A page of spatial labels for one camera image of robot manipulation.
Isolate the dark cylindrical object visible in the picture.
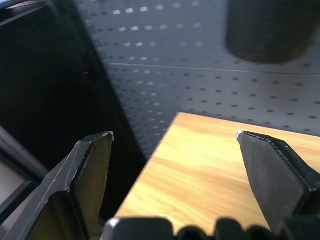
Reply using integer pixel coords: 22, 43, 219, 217
225, 0, 319, 65

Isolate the black side frame panel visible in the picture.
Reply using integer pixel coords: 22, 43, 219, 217
0, 0, 148, 223

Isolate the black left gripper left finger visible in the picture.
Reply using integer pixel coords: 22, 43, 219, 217
4, 130, 115, 240

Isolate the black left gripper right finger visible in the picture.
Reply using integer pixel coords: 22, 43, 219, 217
235, 130, 320, 236

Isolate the grey perforated pegboard panel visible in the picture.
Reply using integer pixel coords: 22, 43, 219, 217
74, 0, 320, 161

